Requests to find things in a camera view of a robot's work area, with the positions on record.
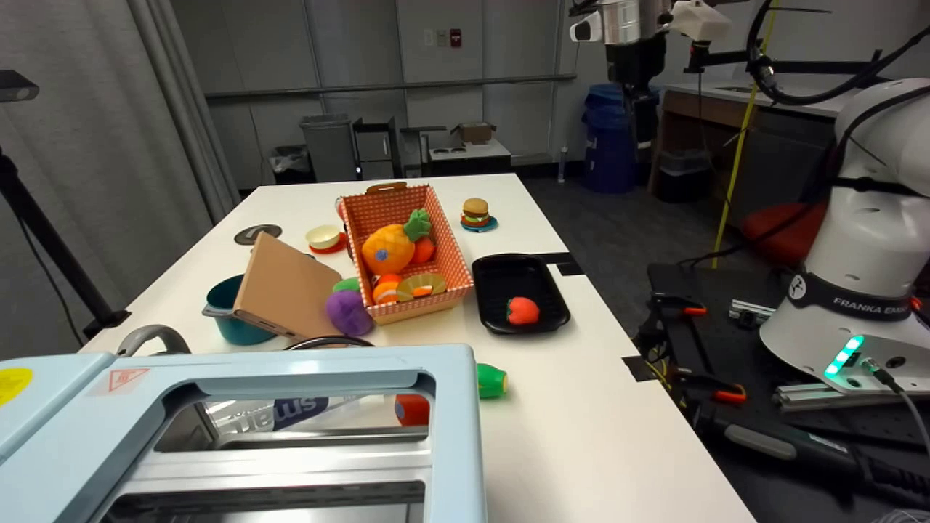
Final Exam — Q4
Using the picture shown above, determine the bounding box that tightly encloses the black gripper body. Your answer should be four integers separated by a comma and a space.
607, 29, 668, 94

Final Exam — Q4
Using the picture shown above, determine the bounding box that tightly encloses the red tomato toy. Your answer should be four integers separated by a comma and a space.
506, 295, 543, 328

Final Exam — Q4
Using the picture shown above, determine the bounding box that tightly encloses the small brown cardboard box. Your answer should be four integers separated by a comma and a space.
448, 120, 500, 148

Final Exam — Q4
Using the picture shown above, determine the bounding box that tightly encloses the toy hamburger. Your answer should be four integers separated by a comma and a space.
458, 196, 495, 234

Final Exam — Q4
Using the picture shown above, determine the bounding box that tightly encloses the black oven tray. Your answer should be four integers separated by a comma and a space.
471, 254, 573, 341

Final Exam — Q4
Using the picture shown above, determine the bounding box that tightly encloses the small red-orange plush toy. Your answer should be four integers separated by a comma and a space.
409, 237, 439, 271

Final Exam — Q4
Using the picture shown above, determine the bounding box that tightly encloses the kiwi slice toy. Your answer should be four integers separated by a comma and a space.
394, 271, 451, 302

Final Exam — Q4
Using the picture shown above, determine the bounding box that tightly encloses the orange patterned cardboard box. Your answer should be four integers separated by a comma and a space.
229, 180, 476, 341

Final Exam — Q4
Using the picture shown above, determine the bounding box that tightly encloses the orange slice toy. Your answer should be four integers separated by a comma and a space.
368, 274, 405, 305

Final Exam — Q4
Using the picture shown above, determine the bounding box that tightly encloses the green yellow corn toy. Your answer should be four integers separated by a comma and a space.
474, 362, 509, 402

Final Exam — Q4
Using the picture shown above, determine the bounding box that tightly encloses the red toy bowl cream inside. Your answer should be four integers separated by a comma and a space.
301, 222, 348, 257

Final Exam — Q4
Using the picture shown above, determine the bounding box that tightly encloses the purple plush eggplant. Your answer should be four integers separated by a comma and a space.
323, 276, 377, 341

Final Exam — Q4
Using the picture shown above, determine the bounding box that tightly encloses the red plush tomato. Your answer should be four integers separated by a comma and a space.
391, 389, 434, 430

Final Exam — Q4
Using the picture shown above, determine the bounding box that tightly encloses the light blue toaster oven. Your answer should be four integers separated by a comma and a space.
0, 343, 490, 523

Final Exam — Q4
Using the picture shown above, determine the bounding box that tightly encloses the teal toy bowl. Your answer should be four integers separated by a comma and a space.
201, 274, 280, 350

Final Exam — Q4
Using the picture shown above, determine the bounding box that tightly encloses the blue trash bin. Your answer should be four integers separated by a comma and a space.
577, 83, 641, 196

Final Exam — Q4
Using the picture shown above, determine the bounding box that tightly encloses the yellow pole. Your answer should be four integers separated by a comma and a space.
711, 27, 774, 257

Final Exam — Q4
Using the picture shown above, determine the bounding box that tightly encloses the brown desk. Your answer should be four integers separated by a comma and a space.
652, 75, 848, 206

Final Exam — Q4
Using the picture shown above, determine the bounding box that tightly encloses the small white top table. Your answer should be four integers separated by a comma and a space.
419, 133, 515, 180

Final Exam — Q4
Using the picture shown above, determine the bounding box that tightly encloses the red cushion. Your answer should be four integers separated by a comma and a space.
740, 202, 827, 271

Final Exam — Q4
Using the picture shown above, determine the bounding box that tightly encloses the small blue plate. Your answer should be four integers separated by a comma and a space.
455, 212, 500, 237

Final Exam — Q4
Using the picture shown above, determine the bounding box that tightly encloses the grey chair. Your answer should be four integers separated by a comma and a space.
300, 113, 361, 183

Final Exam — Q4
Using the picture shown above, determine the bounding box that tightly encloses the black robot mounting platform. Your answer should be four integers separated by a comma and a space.
633, 263, 930, 523

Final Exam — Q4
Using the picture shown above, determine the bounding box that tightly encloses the round metal table grommet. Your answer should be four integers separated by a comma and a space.
233, 222, 284, 247

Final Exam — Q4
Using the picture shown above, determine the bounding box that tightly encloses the black tripod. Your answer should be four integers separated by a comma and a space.
0, 142, 130, 341

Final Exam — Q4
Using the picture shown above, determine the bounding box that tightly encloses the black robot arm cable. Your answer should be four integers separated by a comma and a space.
745, 0, 930, 110

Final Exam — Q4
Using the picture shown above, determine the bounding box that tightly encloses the black table clamp bracket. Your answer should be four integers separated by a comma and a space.
550, 254, 586, 280

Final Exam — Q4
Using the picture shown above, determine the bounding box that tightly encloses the orange handled clamp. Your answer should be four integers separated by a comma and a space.
649, 295, 711, 328
666, 366, 753, 411

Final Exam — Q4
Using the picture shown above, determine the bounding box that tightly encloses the black grey cylinder handle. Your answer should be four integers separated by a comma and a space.
692, 411, 930, 508

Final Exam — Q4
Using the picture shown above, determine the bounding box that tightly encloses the grey curved handle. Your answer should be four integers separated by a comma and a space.
114, 324, 195, 362

